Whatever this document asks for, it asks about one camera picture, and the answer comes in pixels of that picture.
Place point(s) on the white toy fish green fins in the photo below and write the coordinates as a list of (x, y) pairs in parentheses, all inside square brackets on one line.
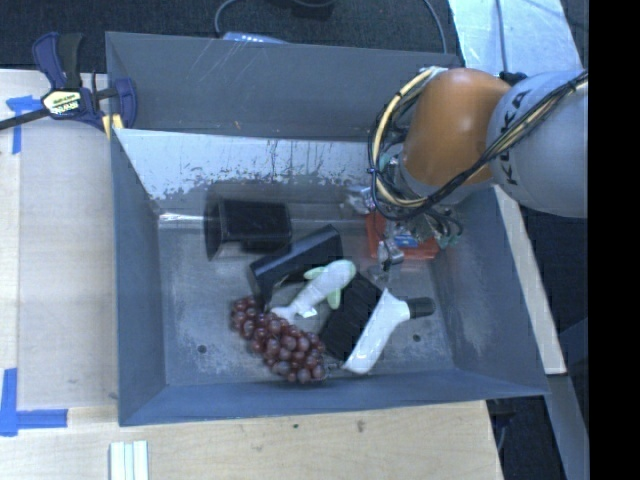
[(325, 280)]

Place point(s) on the dark red grape bunch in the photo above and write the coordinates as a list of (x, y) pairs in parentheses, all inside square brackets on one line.
[(285, 343)]

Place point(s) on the orange-red box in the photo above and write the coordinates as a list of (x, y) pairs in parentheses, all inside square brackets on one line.
[(425, 252)]

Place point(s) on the black oblong box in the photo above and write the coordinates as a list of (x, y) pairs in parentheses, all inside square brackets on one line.
[(300, 255)]

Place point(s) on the grey metal bin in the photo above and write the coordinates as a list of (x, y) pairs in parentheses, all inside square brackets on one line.
[(190, 318)]

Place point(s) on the black square cup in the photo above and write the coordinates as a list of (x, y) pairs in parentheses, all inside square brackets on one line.
[(250, 225)]

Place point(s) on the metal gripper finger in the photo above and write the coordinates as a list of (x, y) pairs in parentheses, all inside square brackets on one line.
[(361, 199), (391, 255)]

